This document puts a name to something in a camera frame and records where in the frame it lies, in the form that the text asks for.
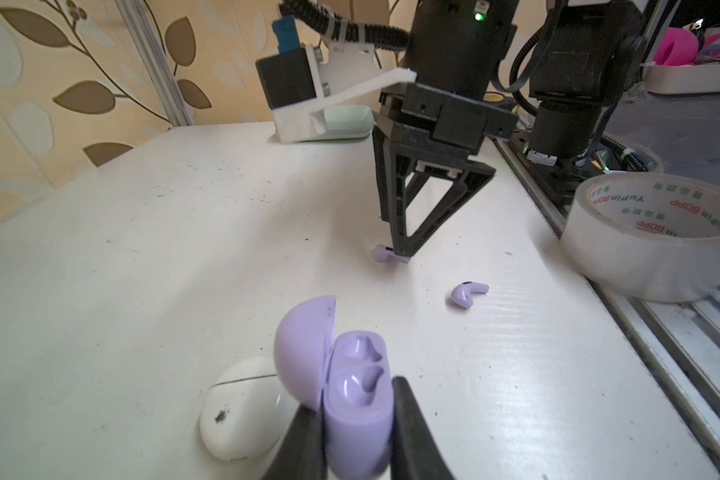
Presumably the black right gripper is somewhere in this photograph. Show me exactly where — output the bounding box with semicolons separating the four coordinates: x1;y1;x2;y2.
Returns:
372;83;517;257

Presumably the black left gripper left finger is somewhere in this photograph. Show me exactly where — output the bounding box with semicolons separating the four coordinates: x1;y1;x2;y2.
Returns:
261;405;327;480

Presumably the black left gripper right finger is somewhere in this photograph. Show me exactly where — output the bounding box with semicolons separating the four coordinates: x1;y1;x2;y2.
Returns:
390;376;455;480

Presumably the purple earbud charging case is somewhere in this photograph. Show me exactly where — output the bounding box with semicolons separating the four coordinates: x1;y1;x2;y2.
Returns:
273;295;394;479

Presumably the purple earbud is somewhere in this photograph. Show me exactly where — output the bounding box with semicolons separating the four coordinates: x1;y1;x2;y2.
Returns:
450;281;490;309
371;244;410;264

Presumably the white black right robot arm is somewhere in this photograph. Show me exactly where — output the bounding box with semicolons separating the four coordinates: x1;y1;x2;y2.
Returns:
256;1;647;260

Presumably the white round earbud case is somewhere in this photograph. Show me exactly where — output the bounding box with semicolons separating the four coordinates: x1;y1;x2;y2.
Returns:
199;356;296;461

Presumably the clear tape roll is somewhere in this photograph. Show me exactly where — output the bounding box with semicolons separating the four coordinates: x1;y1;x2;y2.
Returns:
560;173;720;303

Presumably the pink cup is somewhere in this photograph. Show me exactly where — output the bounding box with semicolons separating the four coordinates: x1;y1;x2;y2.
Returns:
653;27;699;66

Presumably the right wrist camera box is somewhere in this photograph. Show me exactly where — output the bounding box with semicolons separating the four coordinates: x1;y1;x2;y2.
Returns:
256;13;416;144

